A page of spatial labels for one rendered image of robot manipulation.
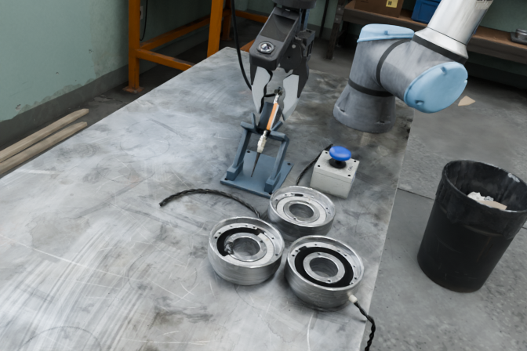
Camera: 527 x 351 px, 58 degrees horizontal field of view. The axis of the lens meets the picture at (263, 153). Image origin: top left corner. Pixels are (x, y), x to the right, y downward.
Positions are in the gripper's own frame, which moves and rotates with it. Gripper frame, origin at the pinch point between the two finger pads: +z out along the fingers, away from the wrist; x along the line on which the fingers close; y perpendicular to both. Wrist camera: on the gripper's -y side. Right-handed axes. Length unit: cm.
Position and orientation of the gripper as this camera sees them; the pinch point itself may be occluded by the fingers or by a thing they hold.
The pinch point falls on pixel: (271, 111)
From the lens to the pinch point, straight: 84.2
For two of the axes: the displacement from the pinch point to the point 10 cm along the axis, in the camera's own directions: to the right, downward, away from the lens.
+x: -9.3, -2.8, 2.2
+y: 3.3, -4.4, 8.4
